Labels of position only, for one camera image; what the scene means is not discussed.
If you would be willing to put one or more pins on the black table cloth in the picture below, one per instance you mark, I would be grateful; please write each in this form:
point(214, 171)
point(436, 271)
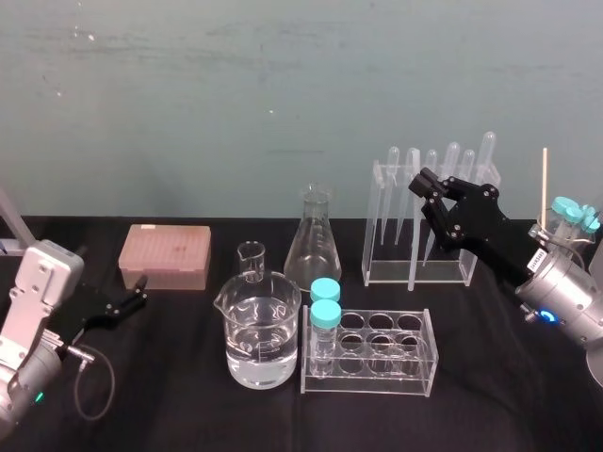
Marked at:
point(188, 414)

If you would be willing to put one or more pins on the grey metal stand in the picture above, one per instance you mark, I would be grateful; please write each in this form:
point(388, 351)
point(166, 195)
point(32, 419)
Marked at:
point(10, 221)

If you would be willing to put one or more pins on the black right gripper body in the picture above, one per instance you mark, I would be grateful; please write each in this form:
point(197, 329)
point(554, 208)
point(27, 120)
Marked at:
point(485, 226)

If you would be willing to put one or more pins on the large glass beaker with water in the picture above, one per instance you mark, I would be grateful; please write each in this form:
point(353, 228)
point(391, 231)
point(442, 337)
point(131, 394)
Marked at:
point(259, 329)

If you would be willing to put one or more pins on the thin wooden stirring rod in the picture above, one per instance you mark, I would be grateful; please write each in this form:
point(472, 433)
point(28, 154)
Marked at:
point(544, 188)

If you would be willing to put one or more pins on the pink pipette tip box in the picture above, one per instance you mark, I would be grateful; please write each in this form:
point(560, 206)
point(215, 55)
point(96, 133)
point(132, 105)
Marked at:
point(165, 256)

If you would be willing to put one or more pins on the clear glass conical flask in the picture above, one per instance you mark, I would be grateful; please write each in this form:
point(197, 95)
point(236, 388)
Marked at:
point(313, 254)

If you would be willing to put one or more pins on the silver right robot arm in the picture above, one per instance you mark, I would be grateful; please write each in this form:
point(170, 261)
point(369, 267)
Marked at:
point(560, 292)

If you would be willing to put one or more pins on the clear glass rod holder beaker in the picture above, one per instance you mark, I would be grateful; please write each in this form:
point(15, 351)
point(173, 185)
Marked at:
point(542, 235)

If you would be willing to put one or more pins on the clear plastic transfer pipette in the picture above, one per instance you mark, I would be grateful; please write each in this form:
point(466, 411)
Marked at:
point(411, 162)
point(430, 157)
point(486, 150)
point(467, 162)
point(451, 157)
point(393, 160)

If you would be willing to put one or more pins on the clear acrylic tube rack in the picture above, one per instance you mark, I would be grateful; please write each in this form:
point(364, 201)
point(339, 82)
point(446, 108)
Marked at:
point(377, 358)

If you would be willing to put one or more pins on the teal capped clear bottle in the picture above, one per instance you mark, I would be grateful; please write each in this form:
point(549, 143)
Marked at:
point(565, 212)
point(589, 214)

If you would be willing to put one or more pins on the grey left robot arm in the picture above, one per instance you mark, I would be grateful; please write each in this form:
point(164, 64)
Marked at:
point(33, 311)

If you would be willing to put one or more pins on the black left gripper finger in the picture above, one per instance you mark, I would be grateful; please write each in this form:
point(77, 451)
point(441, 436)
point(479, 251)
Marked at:
point(123, 310)
point(139, 285)

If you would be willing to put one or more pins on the small clear glass beaker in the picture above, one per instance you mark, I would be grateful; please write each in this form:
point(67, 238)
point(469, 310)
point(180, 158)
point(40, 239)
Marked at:
point(250, 263)

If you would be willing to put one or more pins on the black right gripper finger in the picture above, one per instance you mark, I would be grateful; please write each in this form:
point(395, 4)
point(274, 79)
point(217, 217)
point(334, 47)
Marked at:
point(435, 212)
point(453, 187)

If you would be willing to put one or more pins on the clear acrylic pipette stand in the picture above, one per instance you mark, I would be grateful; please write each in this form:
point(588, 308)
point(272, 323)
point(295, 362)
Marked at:
point(414, 263)

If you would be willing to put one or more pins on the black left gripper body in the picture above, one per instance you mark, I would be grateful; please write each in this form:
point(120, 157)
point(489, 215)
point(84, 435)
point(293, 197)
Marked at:
point(89, 313)

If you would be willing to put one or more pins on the teal capped sample tube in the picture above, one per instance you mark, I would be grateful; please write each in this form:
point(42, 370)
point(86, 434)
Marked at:
point(325, 289)
point(325, 329)

